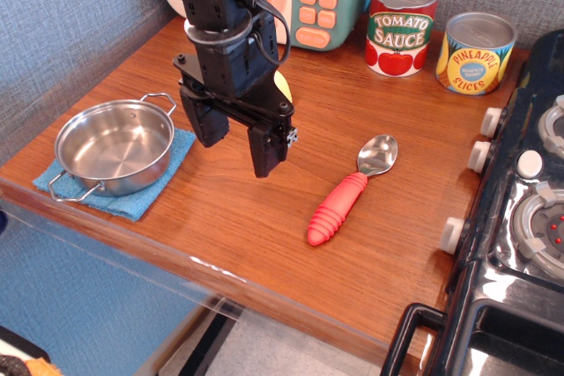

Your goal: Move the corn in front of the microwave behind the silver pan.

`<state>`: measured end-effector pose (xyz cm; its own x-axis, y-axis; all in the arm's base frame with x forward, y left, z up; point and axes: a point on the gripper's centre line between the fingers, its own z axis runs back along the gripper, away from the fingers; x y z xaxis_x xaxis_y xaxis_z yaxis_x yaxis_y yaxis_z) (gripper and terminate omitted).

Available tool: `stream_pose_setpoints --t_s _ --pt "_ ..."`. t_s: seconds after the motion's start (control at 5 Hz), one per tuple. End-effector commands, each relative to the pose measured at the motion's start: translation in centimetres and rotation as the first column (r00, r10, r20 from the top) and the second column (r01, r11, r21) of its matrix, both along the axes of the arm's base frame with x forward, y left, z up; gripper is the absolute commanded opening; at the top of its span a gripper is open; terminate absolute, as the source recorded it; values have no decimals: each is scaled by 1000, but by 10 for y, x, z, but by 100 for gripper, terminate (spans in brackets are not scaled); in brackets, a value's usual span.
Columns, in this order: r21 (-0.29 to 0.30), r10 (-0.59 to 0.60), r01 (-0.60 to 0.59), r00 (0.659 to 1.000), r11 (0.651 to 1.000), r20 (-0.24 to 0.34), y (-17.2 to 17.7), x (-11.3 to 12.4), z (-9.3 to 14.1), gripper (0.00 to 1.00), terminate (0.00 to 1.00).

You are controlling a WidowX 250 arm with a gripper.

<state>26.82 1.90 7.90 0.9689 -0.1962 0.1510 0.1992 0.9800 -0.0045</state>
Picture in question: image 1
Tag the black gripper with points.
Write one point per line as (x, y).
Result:
(231, 77)

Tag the yellow toy corn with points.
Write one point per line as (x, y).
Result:
(282, 84)

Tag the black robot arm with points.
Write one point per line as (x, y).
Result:
(232, 77)

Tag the blue cloth mat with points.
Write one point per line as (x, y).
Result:
(132, 206)

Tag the tomato sauce can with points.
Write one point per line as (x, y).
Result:
(398, 36)

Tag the pineapple slices can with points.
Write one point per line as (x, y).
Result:
(476, 48)

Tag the orange fuzzy object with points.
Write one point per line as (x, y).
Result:
(14, 366)

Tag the black toy stove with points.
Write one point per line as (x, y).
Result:
(504, 314)

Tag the steel pot with handles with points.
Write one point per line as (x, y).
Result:
(116, 148)

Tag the spoon with red handle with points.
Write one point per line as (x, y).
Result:
(377, 156)

